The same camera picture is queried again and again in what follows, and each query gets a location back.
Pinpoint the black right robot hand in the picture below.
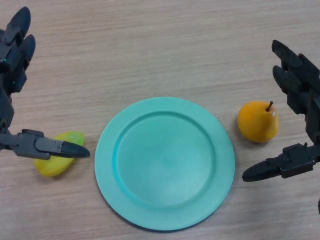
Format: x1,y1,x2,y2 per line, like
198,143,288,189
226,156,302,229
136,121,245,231
241,39,320,183

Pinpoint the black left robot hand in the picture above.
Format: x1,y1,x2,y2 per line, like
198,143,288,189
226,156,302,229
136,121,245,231
0,6,91,161

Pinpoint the yellow orange pear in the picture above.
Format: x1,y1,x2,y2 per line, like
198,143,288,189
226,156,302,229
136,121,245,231
237,99,280,144

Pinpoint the teal round plate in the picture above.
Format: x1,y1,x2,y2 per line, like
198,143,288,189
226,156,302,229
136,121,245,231
94,96,236,231

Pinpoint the yellow green mango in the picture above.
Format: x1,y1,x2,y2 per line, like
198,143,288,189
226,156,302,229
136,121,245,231
34,130,86,178

